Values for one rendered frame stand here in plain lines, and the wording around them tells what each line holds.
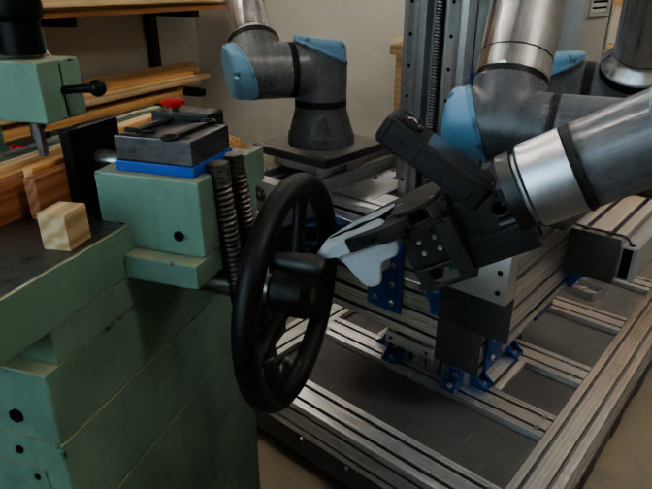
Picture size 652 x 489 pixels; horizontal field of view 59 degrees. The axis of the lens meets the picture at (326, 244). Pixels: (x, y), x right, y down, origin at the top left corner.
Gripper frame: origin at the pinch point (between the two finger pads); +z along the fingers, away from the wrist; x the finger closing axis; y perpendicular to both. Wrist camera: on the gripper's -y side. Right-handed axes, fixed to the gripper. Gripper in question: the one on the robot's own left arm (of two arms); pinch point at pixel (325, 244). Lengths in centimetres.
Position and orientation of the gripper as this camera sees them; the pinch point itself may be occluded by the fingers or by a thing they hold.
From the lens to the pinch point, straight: 58.9
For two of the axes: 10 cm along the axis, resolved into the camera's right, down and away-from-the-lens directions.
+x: 3.2, -4.0, 8.6
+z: -8.2, 3.4, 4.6
